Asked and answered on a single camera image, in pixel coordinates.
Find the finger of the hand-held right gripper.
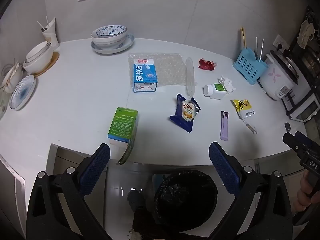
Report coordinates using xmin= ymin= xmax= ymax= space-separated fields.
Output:
xmin=295 ymin=131 xmax=320 ymax=153
xmin=283 ymin=132 xmax=309 ymax=159

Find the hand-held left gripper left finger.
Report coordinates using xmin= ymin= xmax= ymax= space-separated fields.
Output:
xmin=26 ymin=143 xmax=113 ymax=240

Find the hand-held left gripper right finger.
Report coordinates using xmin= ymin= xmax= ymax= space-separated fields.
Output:
xmin=207 ymin=142 xmax=293 ymax=240

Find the waste bin with black bag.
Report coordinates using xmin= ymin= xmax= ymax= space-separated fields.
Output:
xmin=152 ymin=169 xmax=218 ymax=232

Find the white pill bottle green label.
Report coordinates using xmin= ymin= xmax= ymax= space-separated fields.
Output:
xmin=203 ymin=83 xmax=229 ymax=100

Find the red mesh net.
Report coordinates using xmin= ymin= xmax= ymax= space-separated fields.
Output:
xmin=198 ymin=58 xmax=217 ymax=71

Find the blue and white milk carton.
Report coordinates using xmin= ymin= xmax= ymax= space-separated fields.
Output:
xmin=132 ymin=57 xmax=158 ymax=93

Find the clear bubble wrap sheet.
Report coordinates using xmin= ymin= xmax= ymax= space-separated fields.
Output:
xmin=128 ymin=52 xmax=188 ymax=88

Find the person's right hand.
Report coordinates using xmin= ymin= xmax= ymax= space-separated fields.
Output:
xmin=294 ymin=170 xmax=312 ymax=214

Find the purple sachet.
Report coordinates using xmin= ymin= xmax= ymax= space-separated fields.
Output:
xmin=219 ymin=110 xmax=229 ymax=141

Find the white countertop oven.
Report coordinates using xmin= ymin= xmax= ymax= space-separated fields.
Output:
xmin=281 ymin=79 xmax=320 ymax=123

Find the green cardboard box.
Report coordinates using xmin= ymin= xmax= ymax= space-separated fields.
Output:
xmin=107 ymin=107 xmax=139 ymax=166

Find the yellow and white snack wrapper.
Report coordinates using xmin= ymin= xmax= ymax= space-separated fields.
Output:
xmin=230 ymin=99 xmax=258 ymax=134

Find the white rice cooker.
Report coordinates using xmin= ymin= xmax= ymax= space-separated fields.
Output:
xmin=257 ymin=50 xmax=313 ymax=101

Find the dark blue cookie packet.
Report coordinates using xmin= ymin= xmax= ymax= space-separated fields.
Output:
xmin=169 ymin=93 xmax=201 ymax=133

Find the crumpled white tissue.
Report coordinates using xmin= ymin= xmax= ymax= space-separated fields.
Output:
xmin=217 ymin=75 xmax=237 ymax=93

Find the white base cabinet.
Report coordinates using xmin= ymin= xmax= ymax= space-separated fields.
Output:
xmin=0 ymin=144 xmax=110 ymax=240

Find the light blue utensil basket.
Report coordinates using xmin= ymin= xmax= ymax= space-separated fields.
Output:
xmin=232 ymin=48 xmax=268 ymax=86

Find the clear plastic tube bag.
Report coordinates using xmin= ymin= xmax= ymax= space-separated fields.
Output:
xmin=185 ymin=57 xmax=197 ymax=98

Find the blue striped plate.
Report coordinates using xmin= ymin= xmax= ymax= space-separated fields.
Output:
xmin=9 ymin=74 xmax=36 ymax=111

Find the beige hanging cloth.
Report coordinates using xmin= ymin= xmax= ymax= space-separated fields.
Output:
xmin=297 ymin=12 xmax=316 ymax=47

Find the wooden coaster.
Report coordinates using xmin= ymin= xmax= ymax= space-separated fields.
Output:
xmin=32 ymin=51 xmax=60 ymax=78

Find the white bowl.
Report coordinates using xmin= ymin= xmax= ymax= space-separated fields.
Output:
xmin=23 ymin=49 xmax=55 ymax=75
xmin=24 ymin=41 xmax=52 ymax=65

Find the blue patterned bowl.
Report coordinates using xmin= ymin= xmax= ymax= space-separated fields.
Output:
xmin=96 ymin=25 xmax=128 ymax=39
xmin=91 ymin=29 xmax=129 ymax=51

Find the white cup with straws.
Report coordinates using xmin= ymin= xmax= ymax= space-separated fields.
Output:
xmin=41 ymin=17 xmax=61 ymax=52

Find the wall socket with black plug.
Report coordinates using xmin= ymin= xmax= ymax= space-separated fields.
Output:
xmin=272 ymin=34 xmax=291 ymax=52

